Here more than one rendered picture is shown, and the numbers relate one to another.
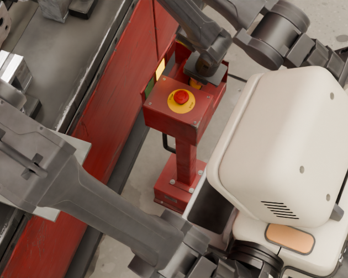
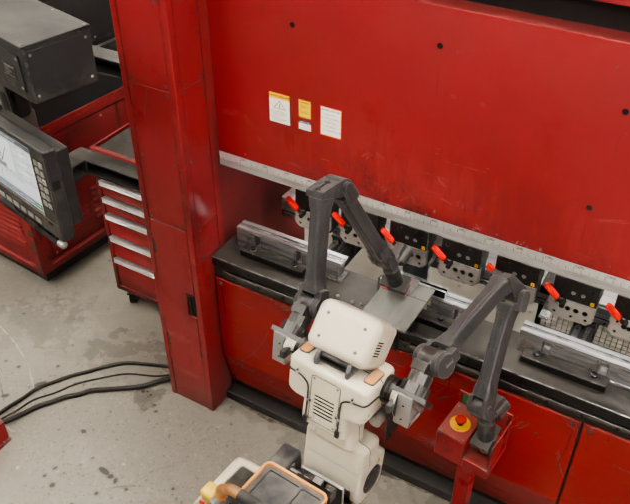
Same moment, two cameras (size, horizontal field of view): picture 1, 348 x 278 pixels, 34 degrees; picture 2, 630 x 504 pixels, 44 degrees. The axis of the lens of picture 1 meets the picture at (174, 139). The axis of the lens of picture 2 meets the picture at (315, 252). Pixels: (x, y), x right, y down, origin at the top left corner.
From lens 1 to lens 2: 207 cm
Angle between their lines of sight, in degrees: 59
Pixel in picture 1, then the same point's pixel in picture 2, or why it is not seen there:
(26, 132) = (328, 186)
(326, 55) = (417, 381)
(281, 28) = (430, 352)
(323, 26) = not seen: outside the picture
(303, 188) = (321, 315)
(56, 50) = not seen: hidden behind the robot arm
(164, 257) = (305, 285)
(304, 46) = (421, 366)
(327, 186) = (323, 334)
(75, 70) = (476, 351)
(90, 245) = (400, 468)
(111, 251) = (396, 488)
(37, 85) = not seen: hidden behind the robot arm
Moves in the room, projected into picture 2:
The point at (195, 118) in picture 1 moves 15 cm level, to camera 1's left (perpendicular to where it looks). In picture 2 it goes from (445, 429) to (444, 396)
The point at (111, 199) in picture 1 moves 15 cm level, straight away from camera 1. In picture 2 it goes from (316, 231) to (364, 225)
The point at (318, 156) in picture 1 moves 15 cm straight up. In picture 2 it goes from (336, 323) to (336, 283)
